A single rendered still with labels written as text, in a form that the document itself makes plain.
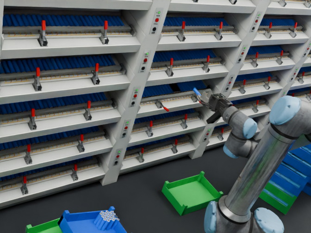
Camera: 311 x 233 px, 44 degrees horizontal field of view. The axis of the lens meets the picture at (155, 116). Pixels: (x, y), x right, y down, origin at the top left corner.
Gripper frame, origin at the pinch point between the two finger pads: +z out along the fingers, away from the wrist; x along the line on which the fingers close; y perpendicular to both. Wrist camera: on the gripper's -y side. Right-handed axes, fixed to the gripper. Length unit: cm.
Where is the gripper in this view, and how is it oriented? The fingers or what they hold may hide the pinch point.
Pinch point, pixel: (200, 96)
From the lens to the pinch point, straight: 210.9
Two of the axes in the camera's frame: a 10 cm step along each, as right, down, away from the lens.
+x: -7.7, 1.5, -6.2
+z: -5.9, -5.3, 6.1
